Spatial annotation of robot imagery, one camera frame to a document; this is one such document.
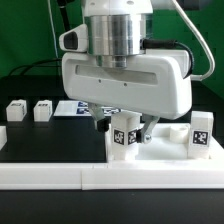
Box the white U-shaped obstacle fence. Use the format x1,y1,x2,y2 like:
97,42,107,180
0,123,224,191

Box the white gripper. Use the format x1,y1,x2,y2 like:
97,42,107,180
59,25,192,144

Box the white hanging cable left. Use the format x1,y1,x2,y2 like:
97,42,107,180
46,0,62,68

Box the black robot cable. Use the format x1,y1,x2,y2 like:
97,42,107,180
7,58,64,78

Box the white marker base plate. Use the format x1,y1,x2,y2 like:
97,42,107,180
54,100,121,117

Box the white square table top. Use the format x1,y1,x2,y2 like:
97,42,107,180
106,123,224,161

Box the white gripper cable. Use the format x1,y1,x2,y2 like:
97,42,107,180
169,0,216,82

